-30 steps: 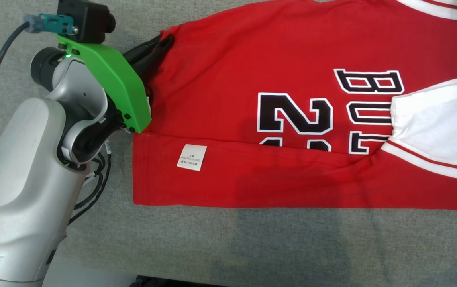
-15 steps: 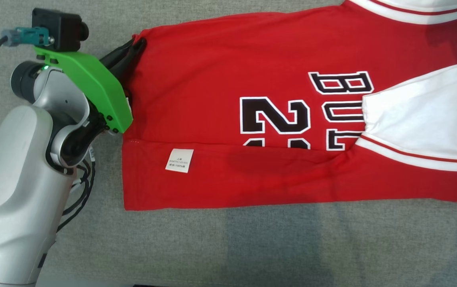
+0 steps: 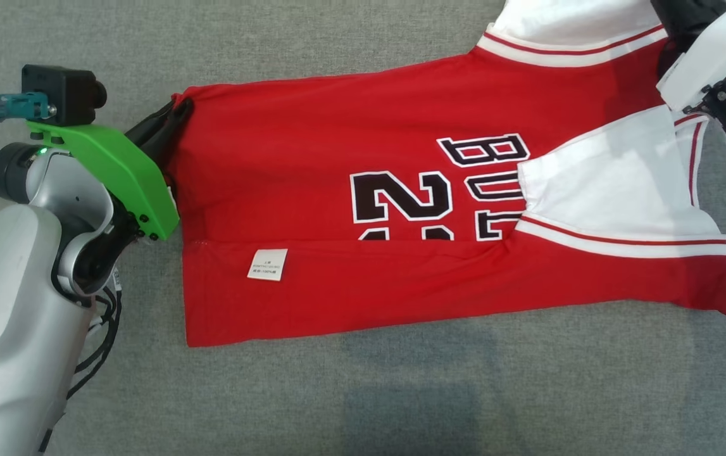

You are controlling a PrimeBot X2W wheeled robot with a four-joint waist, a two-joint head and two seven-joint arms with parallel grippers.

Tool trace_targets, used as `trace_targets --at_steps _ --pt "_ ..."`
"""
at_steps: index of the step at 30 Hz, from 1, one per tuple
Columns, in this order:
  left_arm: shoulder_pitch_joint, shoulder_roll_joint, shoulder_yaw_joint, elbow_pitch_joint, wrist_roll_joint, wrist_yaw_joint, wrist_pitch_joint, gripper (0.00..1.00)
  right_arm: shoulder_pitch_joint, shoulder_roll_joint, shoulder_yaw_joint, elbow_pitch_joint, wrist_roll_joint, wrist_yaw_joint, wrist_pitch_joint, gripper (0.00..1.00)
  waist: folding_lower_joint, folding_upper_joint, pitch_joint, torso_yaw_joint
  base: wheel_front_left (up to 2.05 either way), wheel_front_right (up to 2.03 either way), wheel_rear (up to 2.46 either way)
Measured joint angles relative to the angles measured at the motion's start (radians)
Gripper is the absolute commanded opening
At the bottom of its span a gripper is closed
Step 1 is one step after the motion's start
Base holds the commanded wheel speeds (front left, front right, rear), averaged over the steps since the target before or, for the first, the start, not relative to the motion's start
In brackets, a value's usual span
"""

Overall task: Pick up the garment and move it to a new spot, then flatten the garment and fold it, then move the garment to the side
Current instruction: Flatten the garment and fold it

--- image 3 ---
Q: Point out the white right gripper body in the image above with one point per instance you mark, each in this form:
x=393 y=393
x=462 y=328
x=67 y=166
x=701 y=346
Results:
x=717 y=44

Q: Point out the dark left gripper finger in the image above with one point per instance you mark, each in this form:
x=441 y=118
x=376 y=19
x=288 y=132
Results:
x=169 y=133
x=150 y=126

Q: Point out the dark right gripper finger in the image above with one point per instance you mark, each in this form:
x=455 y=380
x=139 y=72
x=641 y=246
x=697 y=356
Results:
x=685 y=22

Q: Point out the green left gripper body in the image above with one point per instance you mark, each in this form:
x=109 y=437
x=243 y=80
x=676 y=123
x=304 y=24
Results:
x=122 y=174

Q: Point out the red basketball jersey white trim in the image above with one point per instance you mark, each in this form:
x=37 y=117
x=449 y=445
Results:
x=337 y=190

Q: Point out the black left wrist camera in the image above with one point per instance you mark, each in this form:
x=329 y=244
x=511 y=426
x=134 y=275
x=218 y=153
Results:
x=62 y=92

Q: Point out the teal left camera connector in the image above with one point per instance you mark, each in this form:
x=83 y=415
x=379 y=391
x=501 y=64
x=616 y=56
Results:
x=18 y=106

